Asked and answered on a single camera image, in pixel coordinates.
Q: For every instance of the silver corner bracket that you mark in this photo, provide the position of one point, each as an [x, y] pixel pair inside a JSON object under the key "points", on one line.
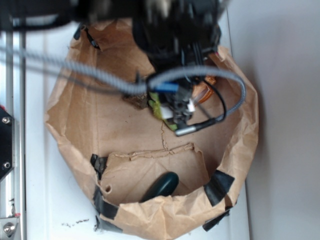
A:
{"points": [[10, 228]]}

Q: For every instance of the orange striped seashell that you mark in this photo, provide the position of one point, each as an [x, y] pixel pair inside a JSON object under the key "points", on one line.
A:
{"points": [[202, 91]]}

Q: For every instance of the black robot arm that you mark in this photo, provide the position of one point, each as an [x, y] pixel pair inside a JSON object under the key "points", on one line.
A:
{"points": [[174, 86]]}

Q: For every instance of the green plush animal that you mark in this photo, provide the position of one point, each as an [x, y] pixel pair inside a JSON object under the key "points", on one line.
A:
{"points": [[154, 103]]}

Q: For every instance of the brown paper bag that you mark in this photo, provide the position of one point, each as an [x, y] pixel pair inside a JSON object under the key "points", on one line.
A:
{"points": [[116, 152]]}

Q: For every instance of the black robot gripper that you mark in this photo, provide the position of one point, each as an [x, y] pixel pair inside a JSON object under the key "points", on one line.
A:
{"points": [[177, 33]]}

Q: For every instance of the black corner bracket plate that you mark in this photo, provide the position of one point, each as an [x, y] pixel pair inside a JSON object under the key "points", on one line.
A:
{"points": [[6, 143]]}

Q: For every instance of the dark green smooth stone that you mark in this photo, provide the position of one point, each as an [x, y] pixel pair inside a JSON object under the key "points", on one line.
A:
{"points": [[164, 186]]}

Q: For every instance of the aluminium frame rail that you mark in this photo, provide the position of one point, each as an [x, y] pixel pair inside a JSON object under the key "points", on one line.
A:
{"points": [[12, 99]]}

